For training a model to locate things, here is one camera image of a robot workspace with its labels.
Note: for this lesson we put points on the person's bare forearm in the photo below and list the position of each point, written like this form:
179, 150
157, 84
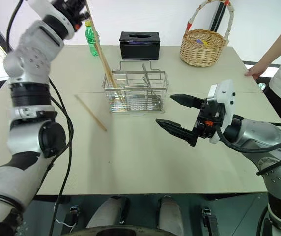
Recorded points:
275, 46

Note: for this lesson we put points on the black block with silver top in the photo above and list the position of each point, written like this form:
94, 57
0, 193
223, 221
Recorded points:
74, 214
210, 221

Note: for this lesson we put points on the purple and yellow item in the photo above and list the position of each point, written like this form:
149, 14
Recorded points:
202, 42

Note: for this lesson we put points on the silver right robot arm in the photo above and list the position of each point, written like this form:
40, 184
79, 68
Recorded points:
256, 135

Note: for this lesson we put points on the black tissue box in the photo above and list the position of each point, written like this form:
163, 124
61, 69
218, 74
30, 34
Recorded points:
140, 49

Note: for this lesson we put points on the small green round object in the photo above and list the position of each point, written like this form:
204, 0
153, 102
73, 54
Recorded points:
261, 85

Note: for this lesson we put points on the black metal stand frame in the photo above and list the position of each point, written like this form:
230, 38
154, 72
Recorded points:
220, 14

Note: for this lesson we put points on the wooden chopstick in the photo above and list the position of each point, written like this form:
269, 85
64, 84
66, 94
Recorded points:
91, 113
106, 61

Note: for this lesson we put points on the person's bare hand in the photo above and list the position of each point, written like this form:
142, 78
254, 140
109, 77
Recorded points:
255, 70

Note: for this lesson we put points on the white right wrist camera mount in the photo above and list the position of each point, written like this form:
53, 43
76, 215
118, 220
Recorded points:
225, 98

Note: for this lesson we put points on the dark rounded rim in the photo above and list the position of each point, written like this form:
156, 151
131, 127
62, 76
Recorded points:
120, 231

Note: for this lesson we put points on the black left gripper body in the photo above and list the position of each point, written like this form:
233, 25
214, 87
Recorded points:
68, 9

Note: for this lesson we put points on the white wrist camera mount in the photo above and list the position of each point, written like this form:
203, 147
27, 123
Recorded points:
225, 98
49, 8

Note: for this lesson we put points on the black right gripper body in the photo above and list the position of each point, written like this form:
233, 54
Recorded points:
204, 123

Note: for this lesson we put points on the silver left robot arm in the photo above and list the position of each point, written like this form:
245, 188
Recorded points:
27, 61

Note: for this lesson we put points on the grey rounded shape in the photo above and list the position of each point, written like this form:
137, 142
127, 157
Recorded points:
170, 214
108, 212

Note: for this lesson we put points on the green plastic bottle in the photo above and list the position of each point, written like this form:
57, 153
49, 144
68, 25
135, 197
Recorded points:
92, 37

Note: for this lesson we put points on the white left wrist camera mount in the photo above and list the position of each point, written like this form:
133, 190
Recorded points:
49, 8

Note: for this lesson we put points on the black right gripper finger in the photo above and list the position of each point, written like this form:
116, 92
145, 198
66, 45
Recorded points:
177, 129
187, 100

